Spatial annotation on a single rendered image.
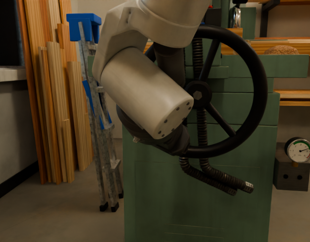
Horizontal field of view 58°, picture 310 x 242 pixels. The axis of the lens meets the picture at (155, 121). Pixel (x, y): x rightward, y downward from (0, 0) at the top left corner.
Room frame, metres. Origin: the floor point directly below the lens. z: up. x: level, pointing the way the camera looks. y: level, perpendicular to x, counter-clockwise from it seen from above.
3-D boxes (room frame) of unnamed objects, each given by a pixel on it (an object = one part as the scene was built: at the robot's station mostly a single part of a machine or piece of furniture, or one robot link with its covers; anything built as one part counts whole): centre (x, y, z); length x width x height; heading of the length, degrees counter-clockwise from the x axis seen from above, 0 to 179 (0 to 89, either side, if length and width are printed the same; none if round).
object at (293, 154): (0.69, -0.37, 0.65); 0.06 x 0.04 x 0.08; 81
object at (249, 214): (1.06, -0.16, 0.36); 0.58 x 0.45 x 0.71; 171
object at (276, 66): (0.84, -0.11, 0.87); 0.61 x 0.30 x 0.06; 81
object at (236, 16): (1.05, -0.29, 1.02); 0.12 x 0.03 x 0.12; 171
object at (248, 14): (1.10, -0.33, 1.02); 0.09 x 0.07 x 0.12; 81
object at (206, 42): (0.75, -0.10, 0.91); 0.15 x 0.14 x 0.09; 81
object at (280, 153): (0.76, -0.38, 0.58); 0.12 x 0.08 x 0.08; 171
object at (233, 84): (0.88, -0.13, 0.82); 0.40 x 0.21 x 0.04; 81
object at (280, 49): (0.82, -0.36, 0.91); 0.12 x 0.09 x 0.03; 171
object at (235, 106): (1.06, -0.16, 0.76); 0.57 x 0.45 x 0.09; 171
